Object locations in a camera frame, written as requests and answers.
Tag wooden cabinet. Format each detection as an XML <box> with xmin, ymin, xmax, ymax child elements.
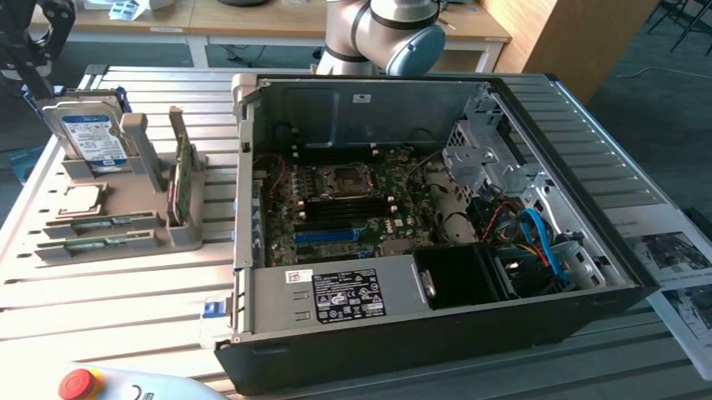
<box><xmin>481</xmin><ymin>0</ymin><xmax>659</xmax><ymax>106</ymax></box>

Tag black RAM slot bank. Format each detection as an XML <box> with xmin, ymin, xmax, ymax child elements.
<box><xmin>300</xmin><ymin>197</ymin><xmax>392</xmax><ymax>223</ymax></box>

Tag blue expansion slot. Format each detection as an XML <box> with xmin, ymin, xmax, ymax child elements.
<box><xmin>293</xmin><ymin>230</ymin><xmax>357</xmax><ymax>246</ymax></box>

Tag wooden desk white frame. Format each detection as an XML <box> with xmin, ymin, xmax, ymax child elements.
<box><xmin>30</xmin><ymin>0</ymin><xmax>513</xmax><ymax>74</ymax></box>

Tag silver CPU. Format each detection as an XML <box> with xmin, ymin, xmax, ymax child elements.
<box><xmin>57</xmin><ymin>184</ymin><xmax>111</xmax><ymax>214</ymax></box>

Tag blue disk bracket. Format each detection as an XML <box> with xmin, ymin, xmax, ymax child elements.
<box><xmin>22</xmin><ymin>84</ymin><xmax>134</xmax><ymax>114</ymax></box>

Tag blue box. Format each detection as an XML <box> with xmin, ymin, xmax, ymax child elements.
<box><xmin>0</xmin><ymin>145</ymin><xmax>47</xmax><ymax>187</ymax></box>

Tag CPU socket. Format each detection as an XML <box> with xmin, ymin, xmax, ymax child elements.
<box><xmin>314</xmin><ymin>162</ymin><xmax>376</xmax><ymax>198</ymax></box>

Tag black fan shroud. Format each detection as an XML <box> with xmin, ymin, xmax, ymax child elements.
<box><xmin>413</xmin><ymin>244</ymin><xmax>523</xmax><ymax>310</ymax></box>

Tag red wire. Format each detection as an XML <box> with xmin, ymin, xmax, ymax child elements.
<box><xmin>479</xmin><ymin>201</ymin><xmax>524</xmax><ymax>243</ymax></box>

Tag grey parts rack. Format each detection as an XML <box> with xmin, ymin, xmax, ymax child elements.
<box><xmin>33</xmin><ymin>112</ymin><xmax>210</xmax><ymax>263</ymax></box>

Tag black open PC case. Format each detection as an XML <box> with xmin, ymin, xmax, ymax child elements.
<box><xmin>214</xmin><ymin>72</ymin><xmax>663</xmax><ymax>396</ymax></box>

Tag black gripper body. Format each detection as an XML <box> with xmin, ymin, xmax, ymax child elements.
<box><xmin>0</xmin><ymin>0</ymin><xmax>77</xmax><ymax>83</ymax></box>

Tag green RAM stick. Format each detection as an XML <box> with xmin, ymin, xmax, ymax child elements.
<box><xmin>62</xmin><ymin>235</ymin><xmax>134</xmax><ymax>252</ymax></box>
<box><xmin>69</xmin><ymin>215</ymin><xmax>137</xmax><ymax>229</ymax></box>

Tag white box on desk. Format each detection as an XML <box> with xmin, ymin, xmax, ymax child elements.
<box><xmin>83</xmin><ymin>0</ymin><xmax>147</xmax><ymax>21</ymax></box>

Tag blue SATA wire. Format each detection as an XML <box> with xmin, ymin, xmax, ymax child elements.
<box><xmin>516</xmin><ymin>207</ymin><xmax>575</xmax><ymax>291</ymax></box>

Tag red emergency stop button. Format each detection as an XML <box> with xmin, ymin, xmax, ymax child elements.
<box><xmin>58</xmin><ymin>367</ymin><xmax>105</xmax><ymax>400</ymax></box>
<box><xmin>55</xmin><ymin>361</ymin><xmax>225</xmax><ymax>400</ymax></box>

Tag black chair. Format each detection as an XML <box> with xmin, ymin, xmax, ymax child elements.
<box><xmin>648</xmin><ymin>0</ymin><xmax>712</xmax><ymax>53</ymax></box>

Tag printed paper sheet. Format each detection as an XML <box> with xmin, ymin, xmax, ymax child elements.
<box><xmin>603</xmin><ymin>202</ymin><xmax>712</xmax><ymax>370</ymax></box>

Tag blue case latch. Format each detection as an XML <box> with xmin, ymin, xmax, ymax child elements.
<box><xmin>200</xmin><ymin>292</ymin><xmax>233</xmax><ymax>323</ymax></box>

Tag hard disk blue label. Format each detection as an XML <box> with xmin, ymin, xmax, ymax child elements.
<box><xmin>42</xmin><ymin>101</ymin><xmax>141</xmax><ymax>173</ymax></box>

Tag green graphics card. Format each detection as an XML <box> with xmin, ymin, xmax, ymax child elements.
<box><xmin>165</xmin><ymin>105</ymin><xmax>197</xmax><ymax>227</ymax></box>

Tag grey power supply unit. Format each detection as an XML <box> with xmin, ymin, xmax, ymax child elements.
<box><xmin>249</xmin><ymin>255</ymin><xmax>433</xmax><ymax>331</ymax></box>

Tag green motherboard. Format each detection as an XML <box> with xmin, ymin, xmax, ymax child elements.
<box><xmin>254</xmin><ymin>145</ymin><xmax>447</xmax><ymax>268</ymax></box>

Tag silver disk bay cage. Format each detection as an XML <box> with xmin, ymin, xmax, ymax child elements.
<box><xmin>443</xmin><ymin>119</ymin><xmax>549</xmax><ymax>202</ymax></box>

